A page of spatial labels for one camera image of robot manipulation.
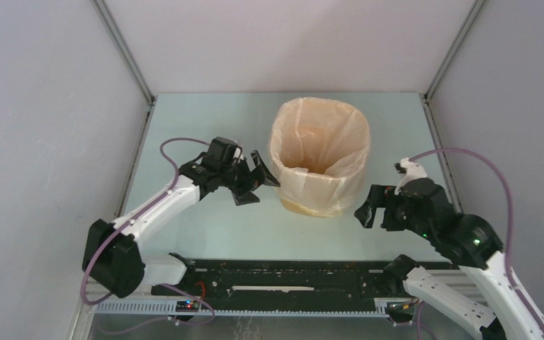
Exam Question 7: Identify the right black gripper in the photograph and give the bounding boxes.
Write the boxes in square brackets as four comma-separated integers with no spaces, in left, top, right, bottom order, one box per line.
[353,183,431,239]

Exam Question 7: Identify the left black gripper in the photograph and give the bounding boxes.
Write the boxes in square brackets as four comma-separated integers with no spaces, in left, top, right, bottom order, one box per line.
[219,151,280,205]

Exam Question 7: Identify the orange plastic trash bin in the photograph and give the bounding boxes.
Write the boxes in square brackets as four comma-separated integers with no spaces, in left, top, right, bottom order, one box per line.
[277,163,366,217]

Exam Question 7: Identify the translucent yellowish trash bag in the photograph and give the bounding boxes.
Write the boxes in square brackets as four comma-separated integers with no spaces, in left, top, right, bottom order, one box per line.
[268,97,372,217]

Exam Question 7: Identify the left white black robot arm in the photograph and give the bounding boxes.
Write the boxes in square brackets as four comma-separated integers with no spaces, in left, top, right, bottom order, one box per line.
[80,137,280,305]

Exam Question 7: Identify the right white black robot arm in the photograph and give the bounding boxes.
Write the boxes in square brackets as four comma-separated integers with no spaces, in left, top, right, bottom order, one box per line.
[354,178,544,339]

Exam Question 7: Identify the small lit circuit board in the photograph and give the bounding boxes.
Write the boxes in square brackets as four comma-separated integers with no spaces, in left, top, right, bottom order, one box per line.
[175,300,200,312]

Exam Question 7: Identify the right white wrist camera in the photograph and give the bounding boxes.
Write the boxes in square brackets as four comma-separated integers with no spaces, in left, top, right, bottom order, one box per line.
[394,157,428,196]

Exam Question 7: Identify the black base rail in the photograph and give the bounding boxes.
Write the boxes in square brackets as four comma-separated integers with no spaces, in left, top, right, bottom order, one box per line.
[177,259,415,315]

